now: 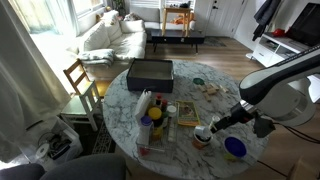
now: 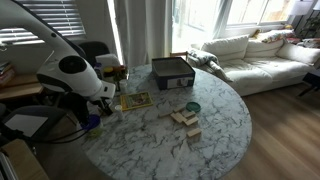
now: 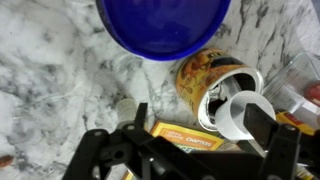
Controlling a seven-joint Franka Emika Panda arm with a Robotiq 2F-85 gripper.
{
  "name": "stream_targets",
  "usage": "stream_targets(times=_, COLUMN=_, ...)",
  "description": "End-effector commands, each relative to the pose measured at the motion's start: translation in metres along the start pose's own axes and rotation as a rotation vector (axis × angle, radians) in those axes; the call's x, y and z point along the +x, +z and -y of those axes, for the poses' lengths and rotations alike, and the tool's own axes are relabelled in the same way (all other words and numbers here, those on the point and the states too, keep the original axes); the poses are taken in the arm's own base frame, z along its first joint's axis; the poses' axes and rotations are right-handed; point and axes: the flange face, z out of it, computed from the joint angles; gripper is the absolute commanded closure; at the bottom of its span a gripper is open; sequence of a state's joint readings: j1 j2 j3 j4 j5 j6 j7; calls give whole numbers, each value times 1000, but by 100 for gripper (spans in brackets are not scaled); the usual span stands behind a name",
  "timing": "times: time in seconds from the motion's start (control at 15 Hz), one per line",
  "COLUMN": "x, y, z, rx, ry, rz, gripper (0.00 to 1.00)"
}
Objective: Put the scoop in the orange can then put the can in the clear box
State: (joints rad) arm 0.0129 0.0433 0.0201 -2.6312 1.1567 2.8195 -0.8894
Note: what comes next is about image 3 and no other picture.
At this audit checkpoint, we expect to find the yellow dog book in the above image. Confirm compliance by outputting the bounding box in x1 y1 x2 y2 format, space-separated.
121 119 225 180

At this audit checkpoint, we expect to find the blue lidded can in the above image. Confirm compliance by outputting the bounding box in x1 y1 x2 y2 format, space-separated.
95 0 232 62

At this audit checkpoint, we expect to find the white plastic scoop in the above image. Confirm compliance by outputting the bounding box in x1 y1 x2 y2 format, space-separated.
214 78 277 141

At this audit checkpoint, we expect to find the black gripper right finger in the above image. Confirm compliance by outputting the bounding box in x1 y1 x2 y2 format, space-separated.
244 102 306 180

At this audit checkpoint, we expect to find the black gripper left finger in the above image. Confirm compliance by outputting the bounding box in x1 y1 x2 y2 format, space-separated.
61 101 158 180

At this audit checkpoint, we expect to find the yellow medicine box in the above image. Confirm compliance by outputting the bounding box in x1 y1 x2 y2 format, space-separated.
275 111 316 136

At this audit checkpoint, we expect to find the brown almond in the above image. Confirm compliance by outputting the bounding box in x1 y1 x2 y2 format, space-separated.
0 154 15 168

